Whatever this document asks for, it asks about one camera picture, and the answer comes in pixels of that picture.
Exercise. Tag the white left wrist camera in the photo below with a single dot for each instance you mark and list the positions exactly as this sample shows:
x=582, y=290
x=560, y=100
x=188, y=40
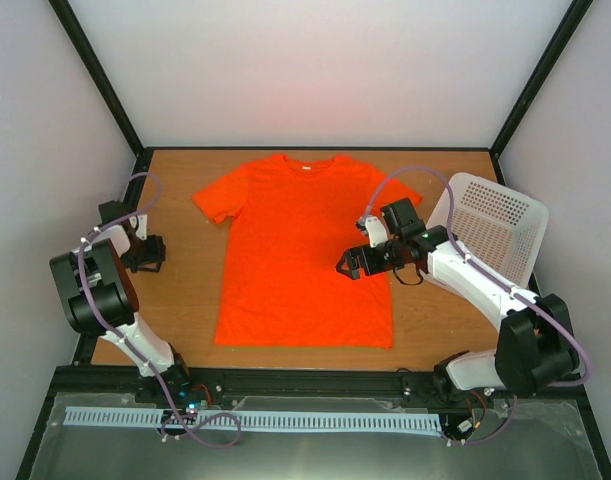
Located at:
x=139, y=225

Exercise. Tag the white perforated plastic basket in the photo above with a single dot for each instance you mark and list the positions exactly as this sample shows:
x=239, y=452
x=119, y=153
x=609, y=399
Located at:
x=502, y=227

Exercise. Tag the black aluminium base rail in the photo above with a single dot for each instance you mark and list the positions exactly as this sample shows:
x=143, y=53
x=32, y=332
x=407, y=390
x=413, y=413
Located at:
x=222, y=387

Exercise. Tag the black enclosure frame post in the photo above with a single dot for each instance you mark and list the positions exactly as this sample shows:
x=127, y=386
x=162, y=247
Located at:
x=561, y=37
x=71, y=25

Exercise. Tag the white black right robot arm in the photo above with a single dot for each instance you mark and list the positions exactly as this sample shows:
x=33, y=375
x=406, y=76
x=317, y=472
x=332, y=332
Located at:
x=535, y=346

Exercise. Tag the black enclosure frame post left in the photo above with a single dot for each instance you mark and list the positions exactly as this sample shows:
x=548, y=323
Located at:
x=71, y=25

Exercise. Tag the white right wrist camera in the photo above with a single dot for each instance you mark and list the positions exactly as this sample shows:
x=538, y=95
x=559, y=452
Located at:
x=372, y=227

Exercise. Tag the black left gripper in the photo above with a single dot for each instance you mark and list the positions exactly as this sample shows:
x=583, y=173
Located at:
x=154, y=252

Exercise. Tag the orange t-shirt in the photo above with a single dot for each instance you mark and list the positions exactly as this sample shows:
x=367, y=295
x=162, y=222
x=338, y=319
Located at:
x=291, y=221

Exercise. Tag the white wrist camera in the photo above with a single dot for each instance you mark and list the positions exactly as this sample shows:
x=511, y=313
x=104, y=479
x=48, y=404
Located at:
x=372, y=227
x=139, y=225

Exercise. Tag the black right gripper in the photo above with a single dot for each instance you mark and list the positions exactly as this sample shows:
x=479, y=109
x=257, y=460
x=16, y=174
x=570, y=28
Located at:
x=352, y=255

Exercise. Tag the black enclosure frame post right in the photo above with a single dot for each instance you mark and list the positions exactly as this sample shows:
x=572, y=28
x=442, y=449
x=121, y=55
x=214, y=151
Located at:
x=561, y=37

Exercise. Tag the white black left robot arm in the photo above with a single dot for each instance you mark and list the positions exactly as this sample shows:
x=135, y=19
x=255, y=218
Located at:
x=99, y=300

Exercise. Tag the light blue slotted cable duct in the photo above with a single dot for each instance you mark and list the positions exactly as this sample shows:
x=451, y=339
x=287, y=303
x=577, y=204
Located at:
x=263, y=421

